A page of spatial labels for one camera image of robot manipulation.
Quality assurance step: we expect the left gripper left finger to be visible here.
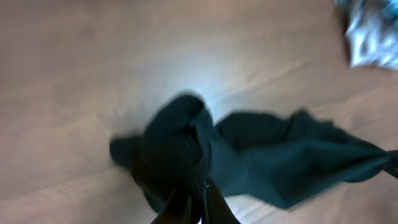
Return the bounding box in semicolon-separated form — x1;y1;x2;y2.
151;188;193;224

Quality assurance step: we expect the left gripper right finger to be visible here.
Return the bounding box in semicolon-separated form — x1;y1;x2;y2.
203;180;240;224

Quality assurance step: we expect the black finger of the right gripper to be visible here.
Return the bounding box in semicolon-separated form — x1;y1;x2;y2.
383;150;398;179

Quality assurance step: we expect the black t-shirt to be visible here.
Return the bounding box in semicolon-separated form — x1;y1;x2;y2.
109;95;393;211

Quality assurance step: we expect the light blue printed t-shirt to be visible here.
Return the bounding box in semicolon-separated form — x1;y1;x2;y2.
334;0;397;70

